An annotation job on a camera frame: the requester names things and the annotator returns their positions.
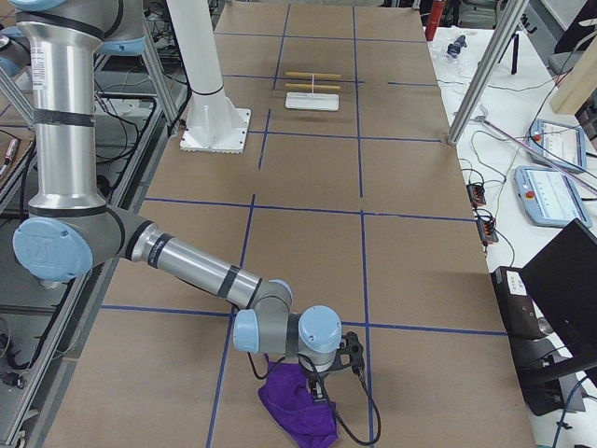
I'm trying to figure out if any aluminium frame post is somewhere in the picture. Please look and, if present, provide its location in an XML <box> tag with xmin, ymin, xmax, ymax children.
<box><xmin>447</xmin><ymin>0</ymin><xmax>529</xmax><ymax>146</ymax></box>

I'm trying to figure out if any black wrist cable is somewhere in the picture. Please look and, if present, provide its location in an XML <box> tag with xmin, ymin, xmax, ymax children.
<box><xmin>246</xmin><ymin>352</ymin><xmax>386</xmax><ymax>446</ymax></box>

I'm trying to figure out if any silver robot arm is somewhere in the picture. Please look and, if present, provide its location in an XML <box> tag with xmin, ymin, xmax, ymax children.
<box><xmin>13</xmin><ymin>1</ymin><xmax>345</xmax><ymax>380</ymax></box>

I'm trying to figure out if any blue teach pendant near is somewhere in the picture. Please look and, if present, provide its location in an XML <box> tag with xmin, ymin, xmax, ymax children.
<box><xmin>514</xmin><ymin>166</ymin><xmax>592</xmax><ymax>228</ymax></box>

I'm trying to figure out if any purple microfiber towel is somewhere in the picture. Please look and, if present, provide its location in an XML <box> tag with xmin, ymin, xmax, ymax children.
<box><xmin>257</xmin><ymin>356</ymin><xmax>338</xmax><ymax>447</ymax></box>

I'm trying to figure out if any blue teach pendant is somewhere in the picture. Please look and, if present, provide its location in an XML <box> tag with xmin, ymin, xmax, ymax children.
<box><xmin>528</xmin><ymin>119</ymin><xmax>587</xmax><ymax>173</ymax></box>
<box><xmin>514</xmin><ymin>166</ymin><xmax>592</xmax><ymax>228</ymax></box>

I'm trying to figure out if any white wooden-bar towel rack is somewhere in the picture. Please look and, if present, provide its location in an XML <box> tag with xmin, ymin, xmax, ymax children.
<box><xmin>285</xmin><ymin>71</ymin><xmax>342</xmax><ymax>112</ymax></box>

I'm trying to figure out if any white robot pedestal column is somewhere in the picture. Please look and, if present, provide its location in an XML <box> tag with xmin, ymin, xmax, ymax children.
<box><xmin>167</xmin><ymin>0</ymin><xmax>251</xmax><ymax>153</ymax></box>

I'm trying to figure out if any red cylinder bottle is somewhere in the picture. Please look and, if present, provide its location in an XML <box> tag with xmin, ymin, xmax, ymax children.
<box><xmin>424</xmin><ymin>0</ymin><xmax>445</xmax><ymax>42</ymax></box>

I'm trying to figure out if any black laptop computer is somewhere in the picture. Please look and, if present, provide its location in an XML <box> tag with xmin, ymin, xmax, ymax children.
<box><xmin>492</xmin><ymin>219</ymin><xmax>596</xmax><ymax>415</ymax></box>

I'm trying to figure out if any blue teach pendant far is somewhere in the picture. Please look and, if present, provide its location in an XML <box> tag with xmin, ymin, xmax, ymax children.
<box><xmin>528</xmin><ymin>119</ymin><xmax>587</xmax><ymax>173</ymax></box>

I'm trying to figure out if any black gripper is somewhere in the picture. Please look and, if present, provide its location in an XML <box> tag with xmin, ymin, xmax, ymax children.
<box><xmin>298</xmin><ymin>356</ymin><xmax>332</xmax><ymax>383</ymax></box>

